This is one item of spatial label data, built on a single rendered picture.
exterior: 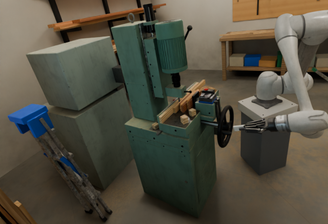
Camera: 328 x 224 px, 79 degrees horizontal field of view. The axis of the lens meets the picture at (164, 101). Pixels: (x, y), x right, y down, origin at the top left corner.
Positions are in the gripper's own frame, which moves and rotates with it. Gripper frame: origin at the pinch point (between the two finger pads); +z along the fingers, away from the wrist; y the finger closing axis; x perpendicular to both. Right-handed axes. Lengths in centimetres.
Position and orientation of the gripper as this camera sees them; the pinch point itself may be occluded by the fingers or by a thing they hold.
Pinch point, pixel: (239, 128)
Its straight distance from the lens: 126.7
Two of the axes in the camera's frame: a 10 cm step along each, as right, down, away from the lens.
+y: -5.4, 4.5, -7.1
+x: 4.3, 8.7, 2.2
